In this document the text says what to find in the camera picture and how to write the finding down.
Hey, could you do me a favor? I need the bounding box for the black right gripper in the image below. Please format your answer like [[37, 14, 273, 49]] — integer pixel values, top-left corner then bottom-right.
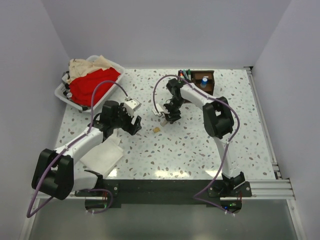
[[161, 97, 186, 124]]

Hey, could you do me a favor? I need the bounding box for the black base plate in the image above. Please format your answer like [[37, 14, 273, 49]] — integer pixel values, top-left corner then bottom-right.
[[75, 179, 252, 211]]

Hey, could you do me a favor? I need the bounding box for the aluminium right side rail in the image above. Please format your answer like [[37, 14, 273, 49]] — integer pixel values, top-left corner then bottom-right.
[[244, 66, 282, 180]]

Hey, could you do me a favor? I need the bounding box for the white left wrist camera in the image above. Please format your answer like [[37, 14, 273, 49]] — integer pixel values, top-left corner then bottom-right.
[[123, 99, 141, 117]]

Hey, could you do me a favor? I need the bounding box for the grey blue cylinder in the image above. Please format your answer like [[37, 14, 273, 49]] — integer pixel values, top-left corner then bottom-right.
[[200, 76, 208, 89]]

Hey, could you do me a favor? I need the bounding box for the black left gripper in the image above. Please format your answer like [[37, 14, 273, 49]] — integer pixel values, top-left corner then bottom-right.
[[111, 103, 141, 136]]

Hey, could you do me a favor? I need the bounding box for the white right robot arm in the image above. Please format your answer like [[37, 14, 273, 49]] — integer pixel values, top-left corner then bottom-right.
[[159, 78, 245, 197]]

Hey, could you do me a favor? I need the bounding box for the green capped white marker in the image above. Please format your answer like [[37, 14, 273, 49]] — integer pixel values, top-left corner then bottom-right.
[[187, 69, 191, 79]]

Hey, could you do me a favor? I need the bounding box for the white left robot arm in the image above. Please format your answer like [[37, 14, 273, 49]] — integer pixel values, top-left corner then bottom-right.
[[31, 99, 142, 200]]

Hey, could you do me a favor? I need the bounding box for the brown wooden desk organizer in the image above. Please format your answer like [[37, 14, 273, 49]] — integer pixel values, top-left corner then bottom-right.
[[177, 69, 215, 95]]

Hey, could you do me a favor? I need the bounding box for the small tan sharpener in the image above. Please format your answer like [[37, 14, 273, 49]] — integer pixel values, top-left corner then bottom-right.
[[153, 127, 160, 133]]

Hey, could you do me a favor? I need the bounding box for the white folded cloth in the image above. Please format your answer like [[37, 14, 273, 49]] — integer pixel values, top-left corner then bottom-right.
[[80, 135, 124, 177]]

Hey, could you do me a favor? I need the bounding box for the beige eraser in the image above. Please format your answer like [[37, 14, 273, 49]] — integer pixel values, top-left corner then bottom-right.
[[160, 120, 168, 127]]

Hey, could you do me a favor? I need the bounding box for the beige cloth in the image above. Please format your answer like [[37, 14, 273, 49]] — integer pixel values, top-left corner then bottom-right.
[[66, 55, 112, 84]]

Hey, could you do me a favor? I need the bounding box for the aluminium front rail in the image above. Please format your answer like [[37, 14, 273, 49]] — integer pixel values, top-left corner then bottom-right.
[[40, 179, 294, 200]]

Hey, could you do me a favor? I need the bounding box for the red cloth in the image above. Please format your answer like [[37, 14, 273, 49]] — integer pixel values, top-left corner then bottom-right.
[[69, 67, 121, 107]]

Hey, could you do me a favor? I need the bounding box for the aluminium rail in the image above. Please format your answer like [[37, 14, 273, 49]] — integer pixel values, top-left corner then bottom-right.
[[244, 66, 282, 180], [40, 179, 294, 200]]

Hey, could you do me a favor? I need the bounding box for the white plastic basket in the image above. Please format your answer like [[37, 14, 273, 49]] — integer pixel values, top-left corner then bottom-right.
[[54, 61, 126, 113]]

